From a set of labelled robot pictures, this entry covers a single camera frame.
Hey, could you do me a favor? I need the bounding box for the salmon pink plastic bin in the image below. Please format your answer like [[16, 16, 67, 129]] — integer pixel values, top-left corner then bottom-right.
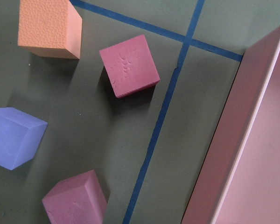
[[182, 25, 280, 224]]

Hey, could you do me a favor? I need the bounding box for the red foam block right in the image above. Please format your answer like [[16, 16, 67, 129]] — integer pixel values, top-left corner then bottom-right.
[[99, 35, 160, 98]]

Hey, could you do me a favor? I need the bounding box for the red foam block left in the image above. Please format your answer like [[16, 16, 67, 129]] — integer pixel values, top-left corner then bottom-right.
[[42, 170, 107, 224]]

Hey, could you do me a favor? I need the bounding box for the purple foam block far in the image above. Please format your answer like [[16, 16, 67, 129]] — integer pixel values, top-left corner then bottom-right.
[[0, 107, 48, 170]]

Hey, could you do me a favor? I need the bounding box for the red foam block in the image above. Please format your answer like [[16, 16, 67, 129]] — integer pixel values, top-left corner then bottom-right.
[[99, 35, 160, 98], [42, 170, 107, 224]]

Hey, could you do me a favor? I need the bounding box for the orange foam block far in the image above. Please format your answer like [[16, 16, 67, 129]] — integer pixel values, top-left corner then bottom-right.
[[18, 0, 82, 59]]

